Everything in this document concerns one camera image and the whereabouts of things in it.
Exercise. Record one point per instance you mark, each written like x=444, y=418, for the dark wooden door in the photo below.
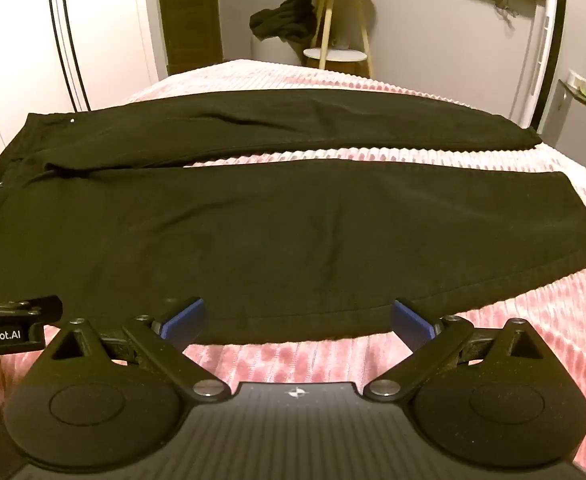
x=190, y=15

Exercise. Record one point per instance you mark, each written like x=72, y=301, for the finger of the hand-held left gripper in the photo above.
x=28, y=306

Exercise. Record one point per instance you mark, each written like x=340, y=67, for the white cup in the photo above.
x=573, y=80

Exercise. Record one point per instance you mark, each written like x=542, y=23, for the white tall appliance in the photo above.
x=540, y=60

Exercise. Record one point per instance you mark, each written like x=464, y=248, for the wooden side table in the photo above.
x=335, y=55

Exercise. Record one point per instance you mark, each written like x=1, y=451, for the white wardrobe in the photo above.
x=18, y=50

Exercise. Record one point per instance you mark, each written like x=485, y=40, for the dark cabinet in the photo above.
x=573, y=130

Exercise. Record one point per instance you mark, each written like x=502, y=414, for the black pants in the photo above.
x=273, y=235

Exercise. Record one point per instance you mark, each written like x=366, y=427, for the dark clothing pile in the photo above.
x=285, y=20

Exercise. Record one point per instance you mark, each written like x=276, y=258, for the pink ribbed blanket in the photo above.
x=548, y=340

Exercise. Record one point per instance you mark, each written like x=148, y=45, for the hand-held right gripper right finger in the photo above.
x=409, y=319

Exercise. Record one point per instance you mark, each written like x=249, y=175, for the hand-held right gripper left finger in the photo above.
x=189, y=316

